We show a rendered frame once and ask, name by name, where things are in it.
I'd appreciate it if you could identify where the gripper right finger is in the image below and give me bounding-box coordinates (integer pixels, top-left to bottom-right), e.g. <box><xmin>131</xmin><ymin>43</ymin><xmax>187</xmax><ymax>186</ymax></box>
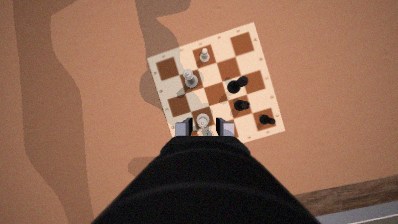
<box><xmin>216</xmin><ymin>117</ymin><xmax>234</xmax><ymax>136</ymax></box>

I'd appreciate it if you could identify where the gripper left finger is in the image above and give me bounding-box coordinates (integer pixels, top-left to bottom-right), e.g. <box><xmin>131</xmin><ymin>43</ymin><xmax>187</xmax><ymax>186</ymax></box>
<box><xmin>175</xmin><ymin>117</ymin><xmax>193</xmax><ymax>136</ymax></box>

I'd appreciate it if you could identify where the brown and cream chessboard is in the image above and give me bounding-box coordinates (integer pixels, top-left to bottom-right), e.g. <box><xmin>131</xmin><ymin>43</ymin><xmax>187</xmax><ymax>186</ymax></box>
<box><xmin>147</xmin><ymin>23</ymin><xmax>285</xmax><ymax>143</ymax></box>

